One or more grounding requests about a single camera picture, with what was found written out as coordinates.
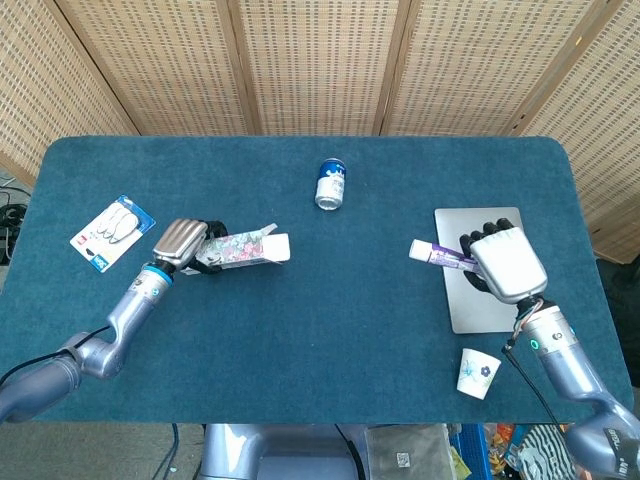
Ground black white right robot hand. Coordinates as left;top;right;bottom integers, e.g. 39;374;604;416
459;217;549;304

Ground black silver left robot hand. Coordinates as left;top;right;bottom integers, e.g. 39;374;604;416
152;218;231;277

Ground floral cardboard box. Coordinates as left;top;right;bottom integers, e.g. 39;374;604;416
192;223;292;274

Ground white purple toothpaste tube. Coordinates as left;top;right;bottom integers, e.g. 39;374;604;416
408;238;482;274

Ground silver closed laptop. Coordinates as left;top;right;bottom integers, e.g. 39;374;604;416
433;207;549;335

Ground blister pack of hooks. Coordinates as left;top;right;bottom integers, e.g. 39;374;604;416
69;194;157;274

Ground white floral paper cup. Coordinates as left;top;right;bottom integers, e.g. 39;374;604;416
456;347;502;400

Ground blue white drink can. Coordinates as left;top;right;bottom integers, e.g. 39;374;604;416
314;157;347;212

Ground woven bamboo screen panel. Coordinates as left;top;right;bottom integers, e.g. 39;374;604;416
53;0;257;137
513;0;640;265
0;0;142;187
228;0;414;137
374;0;615;137

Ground teal table mat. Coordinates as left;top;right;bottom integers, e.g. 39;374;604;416
0;135;632;425

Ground colourful snack packets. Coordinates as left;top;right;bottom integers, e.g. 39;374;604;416
485;424;527;474

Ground blue plastic crate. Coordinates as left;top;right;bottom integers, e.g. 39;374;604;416
448;423;495;480

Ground black white striped cloth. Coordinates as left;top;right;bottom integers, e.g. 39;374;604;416
517;424;579;480

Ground grey flat pouch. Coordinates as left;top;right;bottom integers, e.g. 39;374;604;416
363;424;457;480

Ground silver robot torso base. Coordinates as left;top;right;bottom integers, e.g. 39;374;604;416
198;423;370;480

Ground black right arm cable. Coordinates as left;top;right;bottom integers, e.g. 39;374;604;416
502;339;564;427

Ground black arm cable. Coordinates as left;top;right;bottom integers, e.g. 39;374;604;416
0;325;112;389
502;339;564;427

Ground black floor cable bundle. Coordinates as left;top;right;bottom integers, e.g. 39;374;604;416
0;172;32;266

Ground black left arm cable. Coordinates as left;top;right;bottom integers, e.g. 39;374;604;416
0;325;112;389

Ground blue hanging cable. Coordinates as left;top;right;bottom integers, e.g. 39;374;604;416
153;423;181;480

